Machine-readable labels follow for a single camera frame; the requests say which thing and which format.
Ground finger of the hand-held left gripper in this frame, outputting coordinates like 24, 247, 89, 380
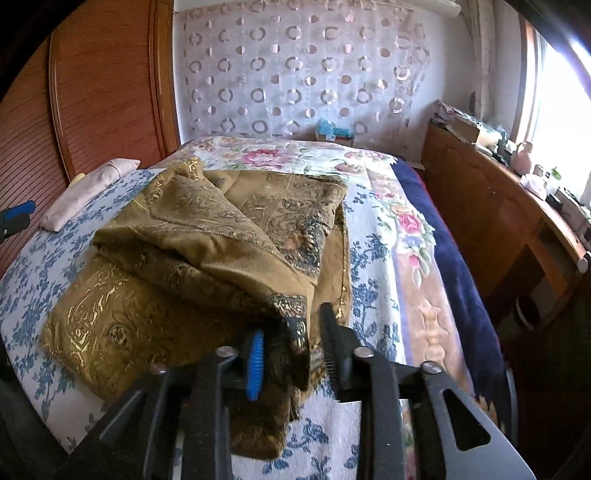
0, 200, 36, 243

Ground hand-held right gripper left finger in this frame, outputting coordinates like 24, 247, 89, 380
55, 330, 265, 480

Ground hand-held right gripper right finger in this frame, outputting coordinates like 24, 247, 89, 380
320, 302, 536, 480

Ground golden patterned shirt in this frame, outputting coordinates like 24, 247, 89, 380
41, 157, 352, 460

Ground bed with floral sheets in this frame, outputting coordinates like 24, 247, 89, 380
0, 168, 407, 480

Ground pale pink pillow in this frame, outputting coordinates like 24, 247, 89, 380
41, 158, 140, 230

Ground navy blanket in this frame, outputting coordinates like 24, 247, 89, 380
392, 157, 514, 416

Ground pink floral blanket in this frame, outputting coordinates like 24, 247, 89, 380
178, 136, 476, 402

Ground wooden cabinet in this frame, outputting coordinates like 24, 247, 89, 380
420, 117, 591, 324

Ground blue box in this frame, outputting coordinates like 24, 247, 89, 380
315, 119, 355, 146

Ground cardboard box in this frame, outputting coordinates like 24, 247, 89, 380
450, 117, 485, 144

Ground pile of papers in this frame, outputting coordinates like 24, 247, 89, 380
434, 99, 476, 125

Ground pink jug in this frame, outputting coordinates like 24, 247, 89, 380
513, 141, 535, 176

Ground grey box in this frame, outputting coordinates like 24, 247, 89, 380
556, 189, 589, 222

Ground white circle pattern curtain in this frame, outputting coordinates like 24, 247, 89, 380
178, 4, 430, 139

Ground lace window curtain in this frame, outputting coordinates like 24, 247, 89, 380
462, 0, 498, 121

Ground window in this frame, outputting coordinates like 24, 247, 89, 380
517, 18, 591, 185

